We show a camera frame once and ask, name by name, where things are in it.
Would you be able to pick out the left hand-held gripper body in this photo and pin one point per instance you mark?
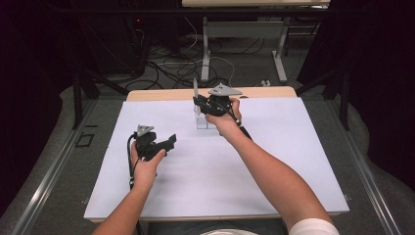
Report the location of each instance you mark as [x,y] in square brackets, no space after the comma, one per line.
[147,145]

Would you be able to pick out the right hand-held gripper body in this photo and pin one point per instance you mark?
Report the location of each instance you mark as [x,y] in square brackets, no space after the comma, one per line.
[218,103]

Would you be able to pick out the clear acrylic pen holder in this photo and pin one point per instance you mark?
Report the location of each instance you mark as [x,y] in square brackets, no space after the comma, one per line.
[204,122]

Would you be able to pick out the person's right hand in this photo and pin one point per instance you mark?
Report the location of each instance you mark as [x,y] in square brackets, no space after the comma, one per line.
[228,125]

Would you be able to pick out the person's left hand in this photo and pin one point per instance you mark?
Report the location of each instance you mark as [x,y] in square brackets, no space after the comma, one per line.
[145,173]

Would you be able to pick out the wooden table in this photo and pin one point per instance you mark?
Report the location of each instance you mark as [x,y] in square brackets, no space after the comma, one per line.
[163,94]

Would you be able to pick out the white power plug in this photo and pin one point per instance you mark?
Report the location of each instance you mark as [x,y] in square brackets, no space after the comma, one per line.
[266,83]

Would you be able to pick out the white table sheet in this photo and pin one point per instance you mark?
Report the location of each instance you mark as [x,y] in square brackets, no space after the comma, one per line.
[202,182]

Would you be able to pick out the white-legged background desk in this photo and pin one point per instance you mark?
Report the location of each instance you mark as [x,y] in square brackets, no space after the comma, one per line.
[244,29]

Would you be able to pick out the black computer tower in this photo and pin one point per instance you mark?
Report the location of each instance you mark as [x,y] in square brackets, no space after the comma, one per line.
[137,45]

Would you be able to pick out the black metal stand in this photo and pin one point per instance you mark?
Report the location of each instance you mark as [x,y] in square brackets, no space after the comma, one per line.
[344,94]
[78,94]

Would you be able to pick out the person's white shirt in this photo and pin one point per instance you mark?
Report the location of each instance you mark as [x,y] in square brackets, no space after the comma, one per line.
[313,228]

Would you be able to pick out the black floor socket frame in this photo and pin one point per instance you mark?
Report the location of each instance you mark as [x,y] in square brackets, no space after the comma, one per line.
[84,140]

